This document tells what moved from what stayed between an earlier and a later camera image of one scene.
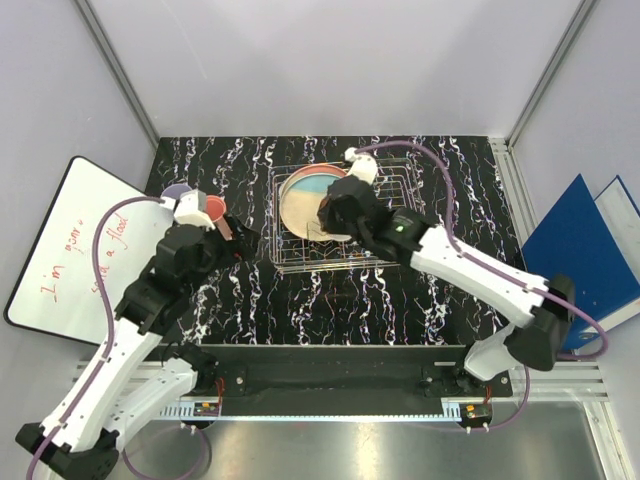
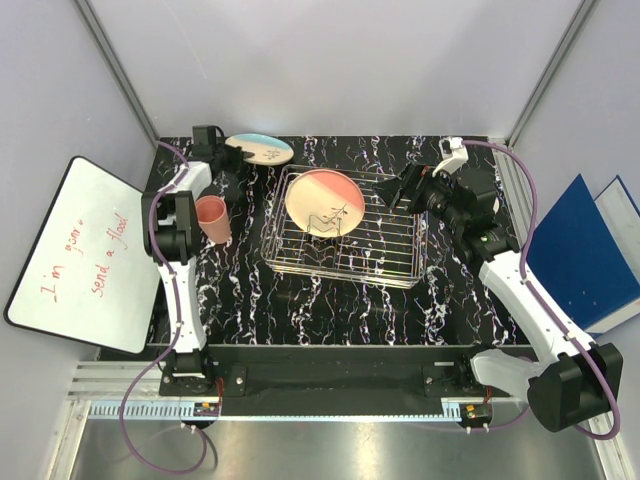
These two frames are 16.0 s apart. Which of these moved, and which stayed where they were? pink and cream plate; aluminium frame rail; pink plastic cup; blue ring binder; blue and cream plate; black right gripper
Moved: pink and cream plate; blue and cream plate; black right gripper
Stayed: blue ring binder; pink plastic cup; aluminium frame rail
